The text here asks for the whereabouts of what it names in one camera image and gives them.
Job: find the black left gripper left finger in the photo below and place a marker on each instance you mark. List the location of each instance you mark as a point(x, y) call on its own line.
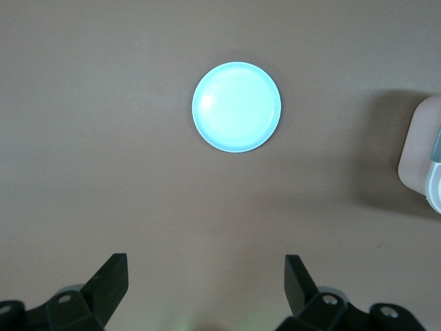
point(103, 293)

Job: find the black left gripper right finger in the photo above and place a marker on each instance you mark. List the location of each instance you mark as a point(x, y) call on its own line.
point(303, 296)

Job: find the brown table mat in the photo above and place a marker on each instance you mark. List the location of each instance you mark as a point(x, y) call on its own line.
point(103, 138)

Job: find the white lidded storage box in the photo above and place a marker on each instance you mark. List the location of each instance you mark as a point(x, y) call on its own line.
point(417, 151)

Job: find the light blue round plate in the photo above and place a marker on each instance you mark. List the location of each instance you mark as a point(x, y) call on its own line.
point(237, 110)

